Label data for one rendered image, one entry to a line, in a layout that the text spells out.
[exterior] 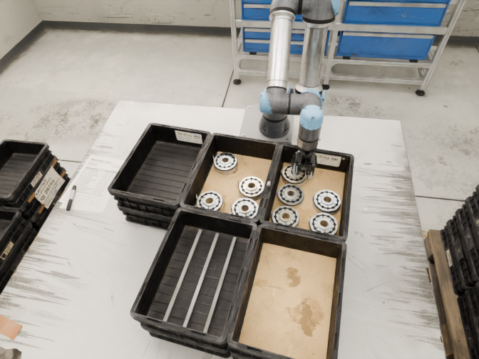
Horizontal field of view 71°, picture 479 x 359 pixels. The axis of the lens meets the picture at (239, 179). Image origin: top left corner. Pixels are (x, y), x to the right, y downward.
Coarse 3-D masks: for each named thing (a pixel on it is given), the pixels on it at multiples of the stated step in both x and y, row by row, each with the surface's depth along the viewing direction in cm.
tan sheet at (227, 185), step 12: (240, 156) 149; (240, 168) 145; (252, 168) 145; (264, 168) 144; (216, 180) 141; (228, 180) 141; (240, 180) 141; (264, 180) 140; (228, 192) 137; (228, 204) 133
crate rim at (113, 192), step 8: (176, 128) 148; (184, 128) 148; (144, 136) 147; (208, 136) 144; (136, 144) 143; (200, 152) 138; (128, 160) 138; (120, 168) 135; (192, 168) 133; (112, 184) 130; (184, 184) 128; (112, 192) 128; (120, 192) 127; (128, 192) 127; (184, 192) 126; (136, 200) 127; (144, 200) 126; (152, 200) 124; (160, 200) 125; (176, 208) 124
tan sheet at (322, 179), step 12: (312, 180) 139; (324, 180) 139; (336, 180) 138; (276, 192) 136; (312, 192) 135; (336, 192) 135; (276, 204) 132; (312, 204) 132; (300, 216) 129; (312, 216) 128; (336, 216) 128
